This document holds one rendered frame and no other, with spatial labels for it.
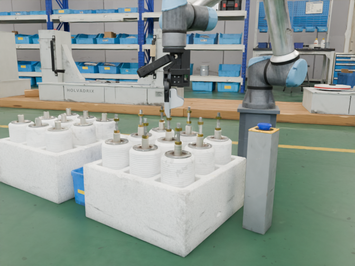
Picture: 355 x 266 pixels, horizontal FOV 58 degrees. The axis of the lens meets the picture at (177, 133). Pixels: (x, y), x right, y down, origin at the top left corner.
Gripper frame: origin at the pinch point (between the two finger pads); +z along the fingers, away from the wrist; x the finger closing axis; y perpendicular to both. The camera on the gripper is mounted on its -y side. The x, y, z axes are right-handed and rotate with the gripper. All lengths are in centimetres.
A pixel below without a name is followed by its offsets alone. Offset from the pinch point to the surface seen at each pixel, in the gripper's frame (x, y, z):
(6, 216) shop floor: -8, -52, 34
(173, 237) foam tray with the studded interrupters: -24.9, 4.1, 29.4
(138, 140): 1.5, -9.5, 9.9
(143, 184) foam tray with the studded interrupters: -19.7, -4.5, 17.0
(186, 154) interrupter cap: -17.2, 6.8, 8.9
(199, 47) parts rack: 463, 16, -40
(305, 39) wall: 790, 297, -77
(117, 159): -8.6, -14.5, 13.6
